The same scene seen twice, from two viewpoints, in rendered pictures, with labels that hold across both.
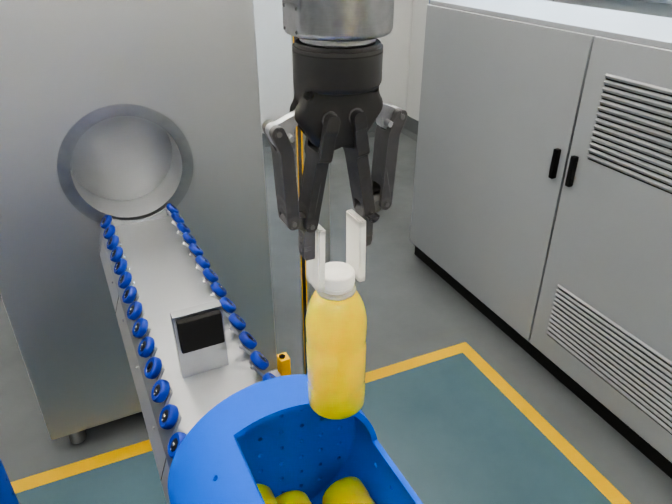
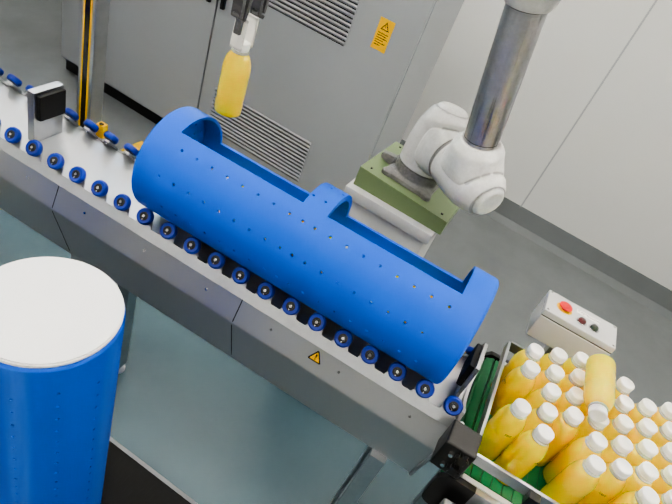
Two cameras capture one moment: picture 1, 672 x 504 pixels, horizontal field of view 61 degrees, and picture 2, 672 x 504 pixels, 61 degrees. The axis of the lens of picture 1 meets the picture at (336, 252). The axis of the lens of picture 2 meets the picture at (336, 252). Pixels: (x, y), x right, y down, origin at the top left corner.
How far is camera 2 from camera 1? 0.95 m
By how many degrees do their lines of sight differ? 43
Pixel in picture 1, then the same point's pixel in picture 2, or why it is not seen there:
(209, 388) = (60, 147)
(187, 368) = (38, 134)
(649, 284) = (280, 82)
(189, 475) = (160, 155)
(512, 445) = not seen: hidden behind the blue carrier
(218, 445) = (174, 137)
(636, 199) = (271, 22)
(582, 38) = not seen: outside the picture
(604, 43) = not seen: outside the picture
